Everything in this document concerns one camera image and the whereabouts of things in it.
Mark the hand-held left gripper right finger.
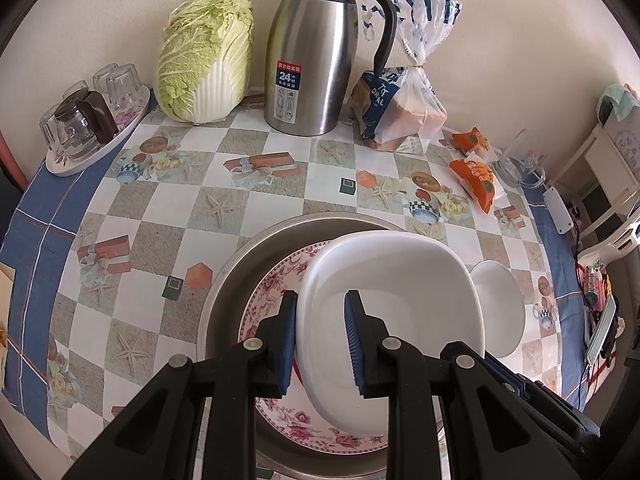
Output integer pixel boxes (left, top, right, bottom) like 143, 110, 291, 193
344, 290, 581, 480

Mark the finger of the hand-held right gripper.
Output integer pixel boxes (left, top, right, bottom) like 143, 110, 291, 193
484, 351, 535, 403

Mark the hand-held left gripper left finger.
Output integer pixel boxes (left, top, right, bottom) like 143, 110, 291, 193
62, 290, 300, 480

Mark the pink floral ceramic plate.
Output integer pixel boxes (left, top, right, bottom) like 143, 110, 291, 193
239, 241, 401, 461

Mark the large stainless steel plate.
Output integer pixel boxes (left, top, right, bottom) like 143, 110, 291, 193
196, 211, 451, 480

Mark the white square dish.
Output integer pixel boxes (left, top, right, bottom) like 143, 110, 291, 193
296, 231, 487, 436

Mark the white bowl with red emblem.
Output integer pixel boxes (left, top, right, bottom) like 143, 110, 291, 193
470, 260, 527, 359

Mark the silver phone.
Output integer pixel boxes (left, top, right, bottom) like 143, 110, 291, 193
585, 302, 619, 361

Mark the checkered printed tablecloth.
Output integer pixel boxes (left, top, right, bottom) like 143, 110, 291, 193
0, 105, 588, 480

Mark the white plastic chair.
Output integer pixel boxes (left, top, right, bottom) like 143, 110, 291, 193
577, 220, 640, 267

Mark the white power adapter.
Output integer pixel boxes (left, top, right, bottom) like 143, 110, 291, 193
542, 187, 574, 234

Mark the orange snack packet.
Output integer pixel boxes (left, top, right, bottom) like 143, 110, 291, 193
449, 157, 506, 213
451, 129, 493, 161

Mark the clear glass mug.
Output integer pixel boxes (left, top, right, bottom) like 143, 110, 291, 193
492, 129, 547, 189

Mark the white wooden shelf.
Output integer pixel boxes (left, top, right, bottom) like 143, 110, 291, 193
550, 110, 640, 231

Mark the sliced bread in plastic bag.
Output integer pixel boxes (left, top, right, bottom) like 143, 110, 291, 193
350, 0, 463, 153

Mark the white oval tray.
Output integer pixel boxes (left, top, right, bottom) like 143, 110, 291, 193
46, 85, 153, 177

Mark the stainless steel thermos jug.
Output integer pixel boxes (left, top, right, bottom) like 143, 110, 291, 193
263, 0, 398, 137

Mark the napa cabbage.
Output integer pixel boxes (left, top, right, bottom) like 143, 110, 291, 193
156, 0, 254, 124

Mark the teal cloth item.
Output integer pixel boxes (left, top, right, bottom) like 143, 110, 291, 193
597, 82, 639, 123

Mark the clear drinking glass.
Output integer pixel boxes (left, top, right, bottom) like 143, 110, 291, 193
40, 105, 64, 149
62, 81, 92, 104
93, 63, 121, 96
106, 64, 141, 112

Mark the glass pitcher with dark handle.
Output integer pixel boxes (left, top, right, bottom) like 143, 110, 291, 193
54, 91, 120, 158

